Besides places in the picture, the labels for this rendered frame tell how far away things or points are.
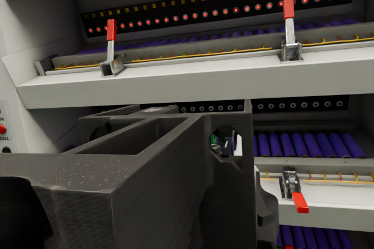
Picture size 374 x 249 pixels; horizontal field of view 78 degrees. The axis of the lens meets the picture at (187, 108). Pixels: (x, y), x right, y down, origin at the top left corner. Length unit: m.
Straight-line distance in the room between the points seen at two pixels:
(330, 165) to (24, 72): 0.53
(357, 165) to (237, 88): 0.21
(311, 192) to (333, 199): 0.03
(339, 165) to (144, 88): 0.31
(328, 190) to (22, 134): 0.51
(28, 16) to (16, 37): 0.05
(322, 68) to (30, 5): 0.51
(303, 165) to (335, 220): 0.08
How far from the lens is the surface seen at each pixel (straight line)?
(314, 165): 0.41
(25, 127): 0.51
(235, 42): 0.39
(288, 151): 0.44
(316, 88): 0.34
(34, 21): 0.56
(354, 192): 0.42
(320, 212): 0.40
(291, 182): 0.38
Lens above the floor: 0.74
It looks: 10 degrees down
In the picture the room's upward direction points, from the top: 5 degrees counter-clockwise
